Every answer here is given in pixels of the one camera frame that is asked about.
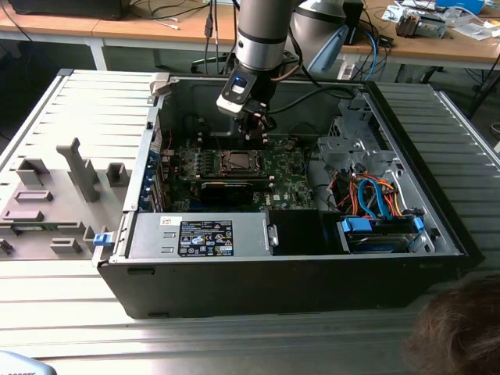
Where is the white camera with black bracket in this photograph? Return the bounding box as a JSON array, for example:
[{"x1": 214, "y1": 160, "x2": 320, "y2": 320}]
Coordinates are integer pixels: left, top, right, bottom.
[{"x1": 216, "y1": 73, "x2": 259, "y2": 116}]

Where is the cpu socket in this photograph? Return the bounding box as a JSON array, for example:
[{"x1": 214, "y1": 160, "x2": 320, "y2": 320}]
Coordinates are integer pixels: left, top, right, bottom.
[{"x1": 218, "y1": 148, "x2": 263, "y2": 175}]

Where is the copper fin cpu cooler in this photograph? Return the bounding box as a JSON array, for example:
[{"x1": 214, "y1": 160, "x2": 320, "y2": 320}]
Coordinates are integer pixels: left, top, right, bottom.
[{"x1": 395, "y1": 9, "x2": 420, "y2": 39}]

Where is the grey optical drive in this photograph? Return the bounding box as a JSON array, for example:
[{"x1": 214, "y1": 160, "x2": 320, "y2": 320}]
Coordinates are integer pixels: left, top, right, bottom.
[{"x1": 416, "y1": 13, "x2": 448, "y2": 39}]

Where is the wooden desk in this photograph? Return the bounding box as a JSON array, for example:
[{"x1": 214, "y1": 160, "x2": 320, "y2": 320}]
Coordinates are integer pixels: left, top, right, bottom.
[{"x1": 0, "y1": 0, "x2": 500, "y2": 71}]

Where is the thin black loop wire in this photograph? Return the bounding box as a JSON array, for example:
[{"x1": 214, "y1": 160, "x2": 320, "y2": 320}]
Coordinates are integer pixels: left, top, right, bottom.
[{"x1": 289, "y1": 122, "x2": 318, "y2": 142}]

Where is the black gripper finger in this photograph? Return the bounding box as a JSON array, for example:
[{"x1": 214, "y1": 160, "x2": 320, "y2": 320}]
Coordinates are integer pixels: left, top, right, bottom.
[
  {"x1": 255, "y1": 107, "x2": 277, "y2": 137},
  {"x1": 237, "y1": 112, "x2": 258, "y2": 142}
]

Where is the thick black camera cable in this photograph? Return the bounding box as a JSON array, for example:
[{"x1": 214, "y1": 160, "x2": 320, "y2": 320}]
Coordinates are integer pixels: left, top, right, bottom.
[{"x1": 265, "y1": 30, "x2": 363, "y2": 115}]

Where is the blue network cable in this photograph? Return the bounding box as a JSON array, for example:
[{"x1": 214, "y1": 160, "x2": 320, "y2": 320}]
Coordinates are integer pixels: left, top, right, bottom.
[{"x1": 365, "y1": 30, "x2": 384, "y2": 82}]

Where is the grey parts rack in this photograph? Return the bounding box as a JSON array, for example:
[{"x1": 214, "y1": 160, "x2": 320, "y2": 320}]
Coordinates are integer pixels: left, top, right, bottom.
[{"x1": 0, "y1": 136, "x2": 133, "y2": 262}]

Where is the orange wire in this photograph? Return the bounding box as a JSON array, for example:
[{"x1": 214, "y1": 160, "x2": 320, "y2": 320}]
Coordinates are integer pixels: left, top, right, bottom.
[{"x1": 377, "y1": 179, "x2": 405, "y2": 218}]

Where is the blue box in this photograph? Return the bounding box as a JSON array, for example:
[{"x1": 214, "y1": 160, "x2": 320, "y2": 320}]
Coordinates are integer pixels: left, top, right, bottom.
[{"x1": 435, "y1": 0, "x2": 486, "y2": 15}]

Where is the black hanging cable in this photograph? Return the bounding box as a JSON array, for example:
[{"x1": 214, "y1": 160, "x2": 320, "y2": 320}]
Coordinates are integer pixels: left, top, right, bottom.
[{"x1": 204, "y1": 0, "x2": 220, "y2": 75}]

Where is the black box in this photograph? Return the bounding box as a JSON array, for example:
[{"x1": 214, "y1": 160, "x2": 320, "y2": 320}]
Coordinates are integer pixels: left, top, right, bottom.
[{"x1": 343, "y1": 2, "x2": 365, "y2": 46}]

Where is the black device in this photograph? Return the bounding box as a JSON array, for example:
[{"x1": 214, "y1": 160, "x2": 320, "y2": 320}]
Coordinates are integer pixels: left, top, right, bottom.
[{"x1": 7, "y1": 0, "x2": 127, "y2": 21}]

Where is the grey rounded device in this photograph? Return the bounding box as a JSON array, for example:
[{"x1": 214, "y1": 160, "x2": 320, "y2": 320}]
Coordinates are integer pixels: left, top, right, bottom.
[{"x1": 0, "y1": 350, "x2": 52, "y2": 375}]

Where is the black pc case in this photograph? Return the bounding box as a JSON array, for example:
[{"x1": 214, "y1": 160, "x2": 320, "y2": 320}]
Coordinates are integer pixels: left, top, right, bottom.
[{"x1": 91, "y1": 69, "x2": 485, "y2": 320}]

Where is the hard disk in blue carrier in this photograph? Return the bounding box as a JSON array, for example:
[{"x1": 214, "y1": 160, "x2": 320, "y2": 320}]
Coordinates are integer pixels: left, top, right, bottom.
[{"x1": 336, "y1": 214, "x2": 426, "y2": 255}]

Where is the red wire bundle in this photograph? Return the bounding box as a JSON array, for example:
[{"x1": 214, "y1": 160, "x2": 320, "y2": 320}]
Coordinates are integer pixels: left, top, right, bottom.
[{"x1": 334, "y1": 175, "x2": 363, "y2": 214}]

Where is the silver power supply black label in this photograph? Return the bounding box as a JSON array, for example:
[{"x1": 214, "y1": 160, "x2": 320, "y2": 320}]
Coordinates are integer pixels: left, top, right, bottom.
[{"x1": 125, "y1": 212, "x2": 273, "y2": 261}]

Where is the silver metal drive cage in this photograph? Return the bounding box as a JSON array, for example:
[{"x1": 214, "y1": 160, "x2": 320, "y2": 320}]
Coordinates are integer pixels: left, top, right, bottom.
[{"x1": 316, "y1": 95, "x2": 396, "y2": 173}]

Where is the green RAM stick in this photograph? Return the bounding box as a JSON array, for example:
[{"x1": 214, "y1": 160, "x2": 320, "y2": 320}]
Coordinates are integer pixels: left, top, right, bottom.
[{"x1": 199, "y1": 176, "x2": 271, "y2": 186}]

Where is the green motherboard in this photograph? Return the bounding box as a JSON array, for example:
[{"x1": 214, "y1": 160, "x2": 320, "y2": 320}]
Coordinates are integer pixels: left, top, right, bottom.
[{"x1": 162, "y1": 134, "x2": 318, "y2": 214}]

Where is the clear plastic bag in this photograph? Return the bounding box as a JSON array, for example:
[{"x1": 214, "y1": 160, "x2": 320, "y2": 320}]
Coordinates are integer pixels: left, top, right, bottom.
[{"x1": 455, "y1": 21, "x2": 500, "y2": 41}]

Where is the brown haired person head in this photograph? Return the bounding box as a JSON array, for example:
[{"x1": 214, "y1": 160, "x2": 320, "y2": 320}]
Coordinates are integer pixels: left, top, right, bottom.
[{"x1": 402, "y1": 273, "x2": 500, "y2": 375}]

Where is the thin metal locking lever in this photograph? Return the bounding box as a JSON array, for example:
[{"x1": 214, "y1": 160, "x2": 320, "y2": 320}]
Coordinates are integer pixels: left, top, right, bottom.
[{"x1": 210, "y1": 130, "x2": 226, "y2": 156}]

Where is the blue wire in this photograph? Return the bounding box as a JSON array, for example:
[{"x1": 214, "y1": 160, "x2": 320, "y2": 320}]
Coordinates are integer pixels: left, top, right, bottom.
[{"x1": 357, "y1": 177, "x2": 388, "y2": 220}]

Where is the black graphics card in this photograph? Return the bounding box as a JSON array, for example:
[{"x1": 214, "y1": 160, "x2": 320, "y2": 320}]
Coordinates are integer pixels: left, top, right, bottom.
[{"x1": 198, "y1": 180, "x2": 255, "y2": 207}]

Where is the copper coloured tube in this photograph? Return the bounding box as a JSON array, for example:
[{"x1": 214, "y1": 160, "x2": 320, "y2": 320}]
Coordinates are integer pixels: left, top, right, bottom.
[{"x1": 272, "y1": 62, "x2": 302, "y2": 84}]

